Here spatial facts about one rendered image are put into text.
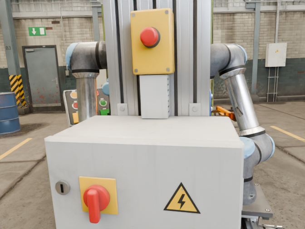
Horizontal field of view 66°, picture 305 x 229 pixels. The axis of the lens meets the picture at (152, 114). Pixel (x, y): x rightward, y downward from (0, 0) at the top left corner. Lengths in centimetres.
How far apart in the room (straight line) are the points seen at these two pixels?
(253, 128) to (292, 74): 840
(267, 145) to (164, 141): 76
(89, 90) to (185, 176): 72
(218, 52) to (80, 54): 56
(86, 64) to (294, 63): 877
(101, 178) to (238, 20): 833
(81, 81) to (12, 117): 516
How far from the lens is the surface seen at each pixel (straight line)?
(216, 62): 100
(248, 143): 98
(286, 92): 940
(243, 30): 863
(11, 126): 616
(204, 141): 38
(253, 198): 104
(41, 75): 850
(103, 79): 730
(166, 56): 51
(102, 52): 100
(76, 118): 176
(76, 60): 103
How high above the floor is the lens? 135
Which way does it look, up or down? 12 degrees down
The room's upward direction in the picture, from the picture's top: 2 degrees counter-clockwise
